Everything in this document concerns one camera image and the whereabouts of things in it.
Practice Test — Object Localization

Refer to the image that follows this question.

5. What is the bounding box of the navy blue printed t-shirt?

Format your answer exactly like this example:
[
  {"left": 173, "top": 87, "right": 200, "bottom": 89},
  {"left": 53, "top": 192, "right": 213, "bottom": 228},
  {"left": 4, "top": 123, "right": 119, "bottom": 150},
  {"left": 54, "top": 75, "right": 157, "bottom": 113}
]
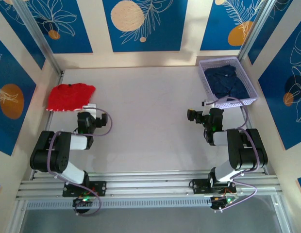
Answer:
[{"left": 204, "top": 64, "right": 251, "bottom": 100}]

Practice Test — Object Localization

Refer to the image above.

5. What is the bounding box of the folded red t-shirt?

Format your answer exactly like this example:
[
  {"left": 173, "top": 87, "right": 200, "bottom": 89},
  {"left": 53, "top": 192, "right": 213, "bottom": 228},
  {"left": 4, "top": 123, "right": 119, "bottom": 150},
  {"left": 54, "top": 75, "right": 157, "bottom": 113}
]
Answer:
[{"left": 46, "top": 83, "right": 96, "bottom": 113}]

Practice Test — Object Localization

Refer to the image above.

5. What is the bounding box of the lavender plastic mesh basket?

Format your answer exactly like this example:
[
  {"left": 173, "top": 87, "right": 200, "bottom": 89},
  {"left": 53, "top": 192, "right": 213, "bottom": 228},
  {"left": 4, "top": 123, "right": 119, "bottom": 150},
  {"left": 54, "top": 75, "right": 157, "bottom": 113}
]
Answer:
[{"left": 198, "top": 56, "right": 259, "bottom": 109}]

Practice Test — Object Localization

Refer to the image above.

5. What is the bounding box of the grey metal sheet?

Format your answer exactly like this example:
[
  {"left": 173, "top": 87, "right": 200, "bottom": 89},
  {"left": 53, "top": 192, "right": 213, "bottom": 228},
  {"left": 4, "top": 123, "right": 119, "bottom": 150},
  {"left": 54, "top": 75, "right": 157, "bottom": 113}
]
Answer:
[{"left": 19, "top": 206, "right": 284, "bottom": 233}]

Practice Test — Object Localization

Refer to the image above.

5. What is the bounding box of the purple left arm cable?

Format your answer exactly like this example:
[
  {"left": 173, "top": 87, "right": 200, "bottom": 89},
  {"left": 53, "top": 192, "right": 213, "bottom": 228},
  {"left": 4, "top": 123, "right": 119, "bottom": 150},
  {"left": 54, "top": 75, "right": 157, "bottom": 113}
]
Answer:
[{"left": 47, "top": 108, "right": 114, "bottom": 216}]

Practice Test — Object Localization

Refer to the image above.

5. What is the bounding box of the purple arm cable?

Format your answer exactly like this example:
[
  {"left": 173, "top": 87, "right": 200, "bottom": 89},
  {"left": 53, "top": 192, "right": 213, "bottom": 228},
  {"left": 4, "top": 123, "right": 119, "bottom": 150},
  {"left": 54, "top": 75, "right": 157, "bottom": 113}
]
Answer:
[
  {"left": 47, "top": 108, "right": 114, "bottom": 216},
  {"left": 206, "top": 96, "right": 259, "bottom": 212}
]

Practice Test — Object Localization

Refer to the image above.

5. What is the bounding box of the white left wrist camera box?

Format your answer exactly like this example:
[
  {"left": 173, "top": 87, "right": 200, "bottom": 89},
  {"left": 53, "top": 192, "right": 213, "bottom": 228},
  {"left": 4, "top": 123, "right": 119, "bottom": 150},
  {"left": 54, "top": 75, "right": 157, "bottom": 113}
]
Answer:
[{"left": 82, "top": 103, "right": 97, "bottom": 117}]

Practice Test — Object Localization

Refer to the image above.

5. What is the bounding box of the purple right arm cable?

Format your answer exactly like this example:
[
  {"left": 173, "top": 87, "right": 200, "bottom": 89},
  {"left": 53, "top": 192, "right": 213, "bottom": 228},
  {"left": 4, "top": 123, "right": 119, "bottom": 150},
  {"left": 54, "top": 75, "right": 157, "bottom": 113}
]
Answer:
[{"left": 206, "top": 96, "right": 259, "bottom": 212}]

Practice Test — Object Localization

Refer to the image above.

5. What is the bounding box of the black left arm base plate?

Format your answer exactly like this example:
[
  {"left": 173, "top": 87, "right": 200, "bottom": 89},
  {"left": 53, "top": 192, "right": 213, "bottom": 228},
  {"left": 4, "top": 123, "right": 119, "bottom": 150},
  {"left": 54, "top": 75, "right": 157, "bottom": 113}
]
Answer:
[{"left": 62, "top": 181, "right": 107, "bottom": 198}]

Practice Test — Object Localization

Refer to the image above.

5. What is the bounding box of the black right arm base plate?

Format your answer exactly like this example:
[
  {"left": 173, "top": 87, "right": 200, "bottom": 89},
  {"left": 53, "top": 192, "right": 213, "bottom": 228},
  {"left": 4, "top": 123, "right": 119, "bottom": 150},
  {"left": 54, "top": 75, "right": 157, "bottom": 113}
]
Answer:
[{"left": 190, "top": 178, "right": 237, "bottom": 195}]

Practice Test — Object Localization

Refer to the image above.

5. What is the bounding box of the blue floral wall panel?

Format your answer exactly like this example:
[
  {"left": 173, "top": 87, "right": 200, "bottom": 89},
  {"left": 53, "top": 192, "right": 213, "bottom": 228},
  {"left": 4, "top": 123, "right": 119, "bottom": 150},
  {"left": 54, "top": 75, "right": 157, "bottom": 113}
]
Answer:
[
  {"left": 200, "top": 0, "right": 265, "bottom": 51},
  {"left": 29, "top": 0, "right": 93, "bottom": 54},
  {"left": 102, "top": 0, "right": 188, "bottom": 52},
  {"left": 258, "top": 14, "right": 301, "bottom": 151},
  {"left": 0, "top": 33, "right": 37, "bottom": 156},
  {"left": 247, "top": 0, "right": 296, "bottom": 66},
  {"left": 0, "top": 0, "right": 46, "bottom": 70}
]

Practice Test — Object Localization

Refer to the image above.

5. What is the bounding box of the black device with wires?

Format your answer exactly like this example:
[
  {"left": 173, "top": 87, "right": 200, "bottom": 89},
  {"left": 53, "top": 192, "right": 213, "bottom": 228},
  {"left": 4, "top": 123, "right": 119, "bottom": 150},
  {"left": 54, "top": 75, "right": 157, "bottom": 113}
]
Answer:
[{"left": 16, "top": 69, "right": 284, "bottom": 203}]

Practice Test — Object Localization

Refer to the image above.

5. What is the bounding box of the grey slotted cable duct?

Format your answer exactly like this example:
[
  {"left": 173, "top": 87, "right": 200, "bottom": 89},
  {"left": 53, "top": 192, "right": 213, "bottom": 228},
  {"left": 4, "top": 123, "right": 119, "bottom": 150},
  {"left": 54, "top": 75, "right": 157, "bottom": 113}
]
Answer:
[{"left": 25, "top": 198, "right": 213, "bottom": 211}]

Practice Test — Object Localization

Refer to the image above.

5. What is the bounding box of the aluminium corner post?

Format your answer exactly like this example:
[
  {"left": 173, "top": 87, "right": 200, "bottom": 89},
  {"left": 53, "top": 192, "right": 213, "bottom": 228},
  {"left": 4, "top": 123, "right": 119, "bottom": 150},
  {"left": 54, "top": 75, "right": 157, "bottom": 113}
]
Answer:
[
  {"left": 12, "top": 0, "right": 65, "bottom": 76},
  {"left": 237, "top": 0, "right": 279, "bottom": 63}
]

